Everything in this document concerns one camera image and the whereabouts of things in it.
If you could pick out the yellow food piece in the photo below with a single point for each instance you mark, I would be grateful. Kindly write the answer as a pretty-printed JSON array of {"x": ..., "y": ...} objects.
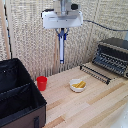
[
  {"x": 76, "y": 85},
  {"x": 81, "y": 84}
]

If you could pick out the black fabric storage bag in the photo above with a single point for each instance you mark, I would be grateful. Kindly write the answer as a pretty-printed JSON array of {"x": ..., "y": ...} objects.
[{"x": 18, "y": 96}]

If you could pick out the Franka robot arm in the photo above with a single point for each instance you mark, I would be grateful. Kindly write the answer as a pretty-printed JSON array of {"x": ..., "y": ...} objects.
[{"x": 63, "y": 4}]

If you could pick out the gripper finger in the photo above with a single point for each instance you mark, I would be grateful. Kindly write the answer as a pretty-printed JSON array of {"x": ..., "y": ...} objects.
[
  {"x": 65, "y": 32},
  {"x": 59, "y": 33}
]

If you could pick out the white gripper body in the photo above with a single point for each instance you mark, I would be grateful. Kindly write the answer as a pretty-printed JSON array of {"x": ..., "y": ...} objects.
[{"x": 62, "y": 19}]

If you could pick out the white bowl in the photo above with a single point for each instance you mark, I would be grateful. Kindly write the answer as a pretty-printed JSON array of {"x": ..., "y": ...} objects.
[{"x": 74, "y": 87}]

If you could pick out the black toaster oven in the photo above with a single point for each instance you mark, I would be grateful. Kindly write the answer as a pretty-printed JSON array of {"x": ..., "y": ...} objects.
[{"x": 112, "y": 56}]

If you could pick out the red plastic cup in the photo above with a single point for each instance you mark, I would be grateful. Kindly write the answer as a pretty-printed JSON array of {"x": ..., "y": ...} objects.
[{"x": 42, "y": 83}]

